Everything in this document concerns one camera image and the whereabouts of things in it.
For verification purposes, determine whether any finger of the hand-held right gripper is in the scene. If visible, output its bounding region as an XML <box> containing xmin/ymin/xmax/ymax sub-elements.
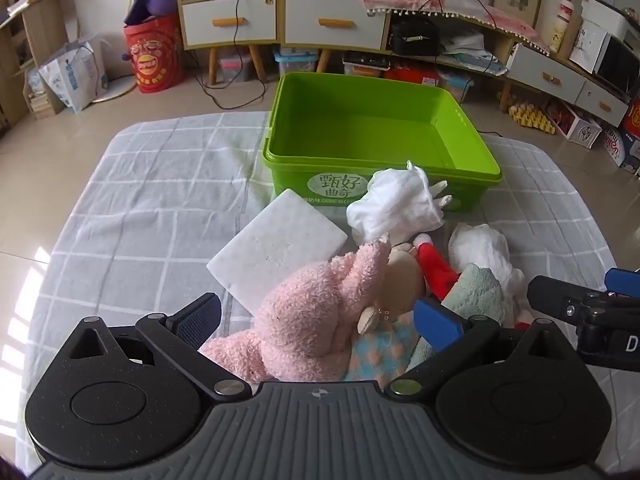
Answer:
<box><xmin>602</xmin><ymin>267</ymin><xmax>640</xmax><ymax>311</ymax></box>
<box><xmin>527</xmin><ymin>275</ymin><xmax>609</xmax><ymax>332</ymax></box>

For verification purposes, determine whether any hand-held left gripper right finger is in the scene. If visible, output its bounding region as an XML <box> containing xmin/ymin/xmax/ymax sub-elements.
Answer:
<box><xmin>381</xmin><ymin>296</ymin><xmax>577</xmax><ymax>403</ymax></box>

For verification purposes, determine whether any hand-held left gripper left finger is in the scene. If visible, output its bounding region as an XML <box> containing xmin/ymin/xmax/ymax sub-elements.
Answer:
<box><xmin>65</xmin><ymin>293</ymin><xmax>254</xmax><ymax>403</ymax></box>

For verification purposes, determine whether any light green towel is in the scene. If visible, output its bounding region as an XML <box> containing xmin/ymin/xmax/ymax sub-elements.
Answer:
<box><xmin>405</xmin><ymin>263</ymin><xmax>506</xmax><ymax>376</ymax></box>

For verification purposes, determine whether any rabbit doll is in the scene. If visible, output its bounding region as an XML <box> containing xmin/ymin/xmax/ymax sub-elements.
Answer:
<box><xmin>345</xmin><ymin>244</ymin><xmax>431</xmax><ymax>383</ymax></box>

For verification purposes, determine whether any white fluffy cloth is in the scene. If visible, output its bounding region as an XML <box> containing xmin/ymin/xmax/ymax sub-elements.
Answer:
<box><xmin>447</xmin><ymin>222</ymin><xmax>526</xmax><ymax>321</ymax></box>

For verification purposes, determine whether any pink plush rabbit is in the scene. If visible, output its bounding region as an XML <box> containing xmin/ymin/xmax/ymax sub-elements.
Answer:
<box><xmin>199</xmin><ymin>232</ymin><xmax>401</xmax><ymax>383</ymax></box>

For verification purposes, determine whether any white gauze cloth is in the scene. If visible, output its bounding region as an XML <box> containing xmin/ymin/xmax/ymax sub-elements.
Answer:
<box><xmin>346</xmin><ymin>161</ymin><xmax>446</xmax><ymax>246</ymax></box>

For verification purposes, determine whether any green plastic bin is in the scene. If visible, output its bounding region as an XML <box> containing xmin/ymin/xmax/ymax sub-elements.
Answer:
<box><xmin>260</xmin><ymin>72</ymin><xmax>503</xmax><ymax>213</ymax></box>

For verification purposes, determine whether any grey checked blanket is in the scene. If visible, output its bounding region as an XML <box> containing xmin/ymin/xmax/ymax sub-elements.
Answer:
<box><xmin>15</xmin><ymin>110</ymin><xmax>640</xmax><ymax>480</ymax></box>

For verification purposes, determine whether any colourful printed carton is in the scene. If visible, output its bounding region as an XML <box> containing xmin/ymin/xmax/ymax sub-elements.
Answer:
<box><xmin>542</xmin><ymin>97</ymin><xmax>603</xmax><ymax>149</ymax></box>

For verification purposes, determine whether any yellow egg carton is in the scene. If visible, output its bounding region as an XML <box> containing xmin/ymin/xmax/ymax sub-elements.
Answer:
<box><xmin>509</xmin><ymin>102</ymin><xmax>557</xmax><ymax>135</ymax></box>

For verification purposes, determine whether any small white console drawer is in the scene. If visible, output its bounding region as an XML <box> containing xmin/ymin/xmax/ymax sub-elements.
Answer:
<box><xmin>575</xmin><ymin>80</ymin><xmax>630</xmax><ymax>127</ymax></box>

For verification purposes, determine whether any white microwave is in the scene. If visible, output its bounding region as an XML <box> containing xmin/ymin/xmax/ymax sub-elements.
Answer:
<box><xmin>595</xmin><ymin>30</ymin><xmax>640</xmax><ymax>95</ymax></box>

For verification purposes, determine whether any large white console drawer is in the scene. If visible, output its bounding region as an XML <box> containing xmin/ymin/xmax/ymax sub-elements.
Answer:
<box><xmin>506</xmin><ymin>44</ymin><xmax>586</xmax><ymax>96</ymax></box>

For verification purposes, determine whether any round floor stand base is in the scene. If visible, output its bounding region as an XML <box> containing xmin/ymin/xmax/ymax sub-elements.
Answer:
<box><xmin>92</xmin><ymin>77</ymin><xmax>138</xmax><ymax>104</ymax></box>

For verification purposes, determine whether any red storage box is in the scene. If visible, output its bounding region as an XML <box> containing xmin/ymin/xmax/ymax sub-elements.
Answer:
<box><xmin>390</xmin><ymin>62</ymin><xmax>441</xmax><ymax>87</ymax></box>

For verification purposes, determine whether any clear box with pink contents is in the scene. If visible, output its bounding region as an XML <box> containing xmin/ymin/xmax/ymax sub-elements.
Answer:
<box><xmin>218</xmin><ymin>52</ymin><xmax>253</xmax><ymax>83</ymax></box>

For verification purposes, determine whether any pile of papers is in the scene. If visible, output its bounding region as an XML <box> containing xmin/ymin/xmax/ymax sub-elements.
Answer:
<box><xmin>442</xmin><ymin>30</ymin><xmax>508</xmax><ymax>73</ymax></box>

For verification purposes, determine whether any red printed bucket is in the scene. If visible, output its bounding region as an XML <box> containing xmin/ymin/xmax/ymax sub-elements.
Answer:
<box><xmin>123</xmin><ymin>14</ymin><xmax>185</xmax><ymax>94</ymax></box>

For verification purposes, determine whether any curved wooden console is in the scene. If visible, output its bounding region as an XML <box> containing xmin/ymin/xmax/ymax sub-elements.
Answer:
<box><xmin>385</xmin><ymin>5</ymin><xmax>640</xmax><ymax>128</ymax></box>

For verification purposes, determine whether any white printed bottle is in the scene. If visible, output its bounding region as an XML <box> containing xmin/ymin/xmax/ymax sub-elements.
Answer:
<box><xmin>550</xmin><ymin>2</ymin><xmax>575</xmax><ymax>53</ymax></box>

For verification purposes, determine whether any white paper bag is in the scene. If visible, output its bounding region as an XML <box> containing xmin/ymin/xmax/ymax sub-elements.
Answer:
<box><xmin>39</xmin><ymin>35</ymin><xmax>108</xmax><ymax>113</ymax></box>

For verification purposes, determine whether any clear box with blue lid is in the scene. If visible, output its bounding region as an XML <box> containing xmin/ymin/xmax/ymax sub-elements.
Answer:
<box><xmin>274</xmin><ymin>49</ymin><xmax>319</xmax><ymax>77</ymax></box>

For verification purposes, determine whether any black case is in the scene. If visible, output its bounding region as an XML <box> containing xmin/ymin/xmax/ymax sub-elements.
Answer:
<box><xmin>390</xmin><ymin>19</ymin><xmax>441</xmax><ymax>56</ymax></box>

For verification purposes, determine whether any narrow white cabinet drawer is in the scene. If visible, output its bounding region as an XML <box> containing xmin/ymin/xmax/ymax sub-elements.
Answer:
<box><xmin>181</xmin><ymin>0</ymin><xmax>277</xmax><ymax>47</ymax></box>

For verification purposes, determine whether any wide white cabinet drawer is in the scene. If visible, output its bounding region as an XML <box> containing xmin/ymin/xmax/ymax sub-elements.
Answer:
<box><xmin>284</xmin><ymin>0</ymin><xmax>387</xmax><ymax>50</ymax></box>

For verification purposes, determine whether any wooden bookshelf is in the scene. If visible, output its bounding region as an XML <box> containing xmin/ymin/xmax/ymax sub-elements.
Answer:
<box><xmin>0</xmin><ymin>0</ymin><xmax>76</xmax><ymax>131</ymax></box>

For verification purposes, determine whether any black cable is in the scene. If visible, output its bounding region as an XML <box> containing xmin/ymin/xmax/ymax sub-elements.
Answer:
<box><xmin>200</xmin><ymin>0</ymin><xmax>267</xmax><ymax>111</ymax></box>

